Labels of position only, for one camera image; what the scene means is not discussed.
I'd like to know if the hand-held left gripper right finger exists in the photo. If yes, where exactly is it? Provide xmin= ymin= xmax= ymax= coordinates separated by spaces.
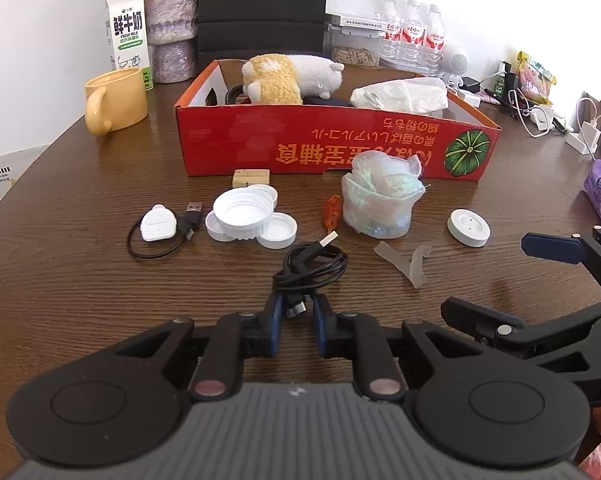
xmin=313 ymin=292 xmax=485 ymax=402

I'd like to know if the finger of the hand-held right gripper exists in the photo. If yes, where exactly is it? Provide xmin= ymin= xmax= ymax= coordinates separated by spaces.
xmin=440 ymin=297 xmax=601 ymax=362
xmin=521 ymin=226 xmax=601 ymax=282

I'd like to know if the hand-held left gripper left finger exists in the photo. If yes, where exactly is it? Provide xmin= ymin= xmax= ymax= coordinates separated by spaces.
xmin=115 ymin=292 xmax=286 ymax=402

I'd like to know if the black usb cable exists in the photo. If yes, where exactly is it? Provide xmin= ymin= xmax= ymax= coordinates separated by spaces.
xmin=272 ymin=231 xmax=349 ymax=318

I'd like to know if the white plastic cap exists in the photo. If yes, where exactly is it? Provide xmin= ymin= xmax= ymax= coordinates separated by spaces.
xmin=257 ymin=212 xmax=298 ymax=249
xmin=250 ymin=184 xmax=280 ymax=207
xmin=205 ymin=210 xmax=241 ymax=242

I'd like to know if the large white plastic lid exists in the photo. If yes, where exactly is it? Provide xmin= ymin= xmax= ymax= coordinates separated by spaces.
xmin=213 ymin=187 xmax=274 ymax=232

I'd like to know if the clear plastic bag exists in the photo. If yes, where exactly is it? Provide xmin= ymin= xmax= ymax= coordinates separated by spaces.
xmin=341 ymin=151 xmax=426 ymax=239

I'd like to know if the red cardboard box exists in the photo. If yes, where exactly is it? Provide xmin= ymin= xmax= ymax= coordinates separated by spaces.
xmin=175 ymin=59 xmax=502 ymax=181

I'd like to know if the white round disc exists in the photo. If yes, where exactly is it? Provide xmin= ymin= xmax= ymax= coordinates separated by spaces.
xmin=447 ymin=208 xmax=492 ymax=247

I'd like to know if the translucent tape scrap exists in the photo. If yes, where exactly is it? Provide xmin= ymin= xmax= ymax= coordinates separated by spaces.
xmin=373 ymin=240 xmax=433 ymax=289

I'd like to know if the white power adapter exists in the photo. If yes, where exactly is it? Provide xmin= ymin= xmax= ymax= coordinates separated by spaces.
xmin=565 ymin=120 xmax=601 ymax=155

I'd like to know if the orange wrapper scrap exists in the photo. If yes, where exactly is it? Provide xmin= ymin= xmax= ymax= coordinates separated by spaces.
xmin=320 ymin=195 xmax=343 ymax=231

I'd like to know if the small wooden block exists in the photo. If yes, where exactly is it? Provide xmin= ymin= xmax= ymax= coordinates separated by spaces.
xmin=233 ymin=169 xmax=271 ymax=188

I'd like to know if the small white charger puck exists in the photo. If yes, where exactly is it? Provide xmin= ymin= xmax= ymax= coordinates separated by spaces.
xmin=141 ymin=204 xmax=177 ymax=242

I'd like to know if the colourful snack packet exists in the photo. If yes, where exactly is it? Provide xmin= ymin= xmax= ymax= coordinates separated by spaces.
xmin=516 ymin=51 xmax=556 ymax=106

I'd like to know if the white robot speaker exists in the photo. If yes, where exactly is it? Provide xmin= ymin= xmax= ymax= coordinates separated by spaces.
xmin=440 ymin=42 xmax=473 ymax=91

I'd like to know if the crumpled white plastic bag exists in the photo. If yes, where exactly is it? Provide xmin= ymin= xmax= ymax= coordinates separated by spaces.
xmin=350 ymin=77 xmax=451 ymax=113

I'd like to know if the yellow white plush toy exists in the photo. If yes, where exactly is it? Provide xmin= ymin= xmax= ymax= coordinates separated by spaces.
xmin=240 ymin=54 xmax=346 ymax=106

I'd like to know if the yellow mug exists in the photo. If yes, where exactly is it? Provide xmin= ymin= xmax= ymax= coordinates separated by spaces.
xmin=84 ymin=67 xmax=150 ymax=136

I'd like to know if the clear sunflower seed container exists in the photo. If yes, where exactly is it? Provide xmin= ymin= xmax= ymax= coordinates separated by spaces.
xmin=325 ymin=12 xmax=388 ymax=67

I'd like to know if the white flat panel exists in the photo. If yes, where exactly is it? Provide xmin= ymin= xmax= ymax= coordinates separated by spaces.
xmin=0 ymin=145 xmax=51 ymax=198

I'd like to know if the black paper bag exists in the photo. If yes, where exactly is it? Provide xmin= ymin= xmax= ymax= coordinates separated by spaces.
xmin=198 ymin=0 xmax=329 ymax=68

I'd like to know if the purple speckled vase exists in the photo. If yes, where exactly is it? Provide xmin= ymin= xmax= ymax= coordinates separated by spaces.
xmin=141 ymin=0 xmax=201 ymax=84

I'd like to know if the white green milk carton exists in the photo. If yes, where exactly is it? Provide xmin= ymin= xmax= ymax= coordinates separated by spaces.
xmin=104 ymin=0 xmax=154 ymax=92

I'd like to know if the white cable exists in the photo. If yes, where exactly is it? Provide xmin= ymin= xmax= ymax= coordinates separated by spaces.
xmin=505 ymin=90 xmax=567 ymax=138

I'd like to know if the white charger with black cable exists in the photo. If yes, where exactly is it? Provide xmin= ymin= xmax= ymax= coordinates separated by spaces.
xmin=128 ymin=201 xmax=204 ymax=261

